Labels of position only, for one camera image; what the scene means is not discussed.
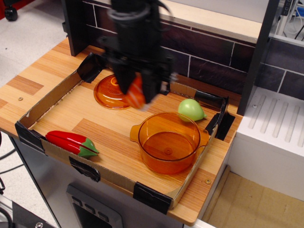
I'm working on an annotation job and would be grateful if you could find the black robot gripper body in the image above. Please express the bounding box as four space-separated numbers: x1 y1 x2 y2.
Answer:
99 0 175 82

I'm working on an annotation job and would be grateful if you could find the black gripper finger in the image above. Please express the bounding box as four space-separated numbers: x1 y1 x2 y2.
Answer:
141 70 162 104
112 63 136 94

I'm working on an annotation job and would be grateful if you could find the salmon sushi toy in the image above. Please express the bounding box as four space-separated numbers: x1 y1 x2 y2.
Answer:
125 76 146 110

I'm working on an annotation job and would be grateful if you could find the orange transparent pot lid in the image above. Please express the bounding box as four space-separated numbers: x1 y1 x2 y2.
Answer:
94 75 130 110

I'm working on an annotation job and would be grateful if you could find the orange transparent plastic pot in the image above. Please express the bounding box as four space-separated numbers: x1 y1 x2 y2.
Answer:
130 112 209 174

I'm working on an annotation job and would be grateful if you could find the cardboard fence with black tape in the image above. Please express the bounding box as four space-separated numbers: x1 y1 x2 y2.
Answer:
15 53 241 214

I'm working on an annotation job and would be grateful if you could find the green pear toy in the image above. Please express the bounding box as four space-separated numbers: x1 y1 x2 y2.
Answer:
178 99 207 121

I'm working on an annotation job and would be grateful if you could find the red chili pepper toy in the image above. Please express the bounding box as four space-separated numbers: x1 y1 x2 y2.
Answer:
46 131 99 159

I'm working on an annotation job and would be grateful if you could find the black chair wheel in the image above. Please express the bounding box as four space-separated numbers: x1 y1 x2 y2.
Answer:
4 6 18 21

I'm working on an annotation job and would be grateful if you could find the white toy sink drainboard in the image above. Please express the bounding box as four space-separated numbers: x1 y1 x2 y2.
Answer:
228 87 304 200

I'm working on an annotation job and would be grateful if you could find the grey toy oven panel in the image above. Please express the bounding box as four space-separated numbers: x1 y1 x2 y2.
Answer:
66 185 124 228

